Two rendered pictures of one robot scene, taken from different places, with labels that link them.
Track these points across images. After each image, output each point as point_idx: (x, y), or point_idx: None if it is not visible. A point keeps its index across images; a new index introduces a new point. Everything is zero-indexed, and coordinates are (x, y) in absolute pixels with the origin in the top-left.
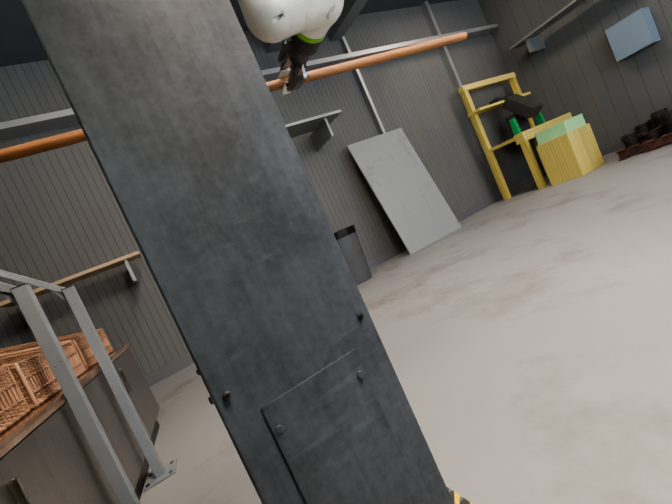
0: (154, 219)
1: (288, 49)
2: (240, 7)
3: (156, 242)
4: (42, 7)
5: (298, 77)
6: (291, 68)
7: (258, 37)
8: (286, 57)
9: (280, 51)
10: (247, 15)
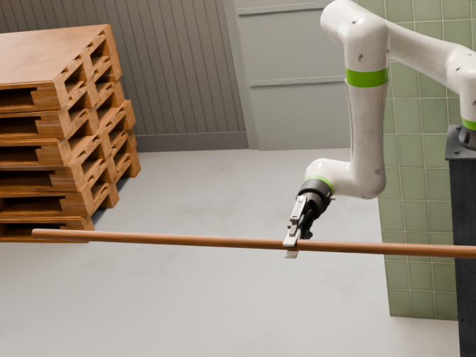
0: None
1: (322, 207)
2: (384, 173)
3: None
4: None
5: (310, 234)
6: (310, 226)
7: (380, 194)
8: (308, 216)
9: (302, 210)
10: (386, 179)
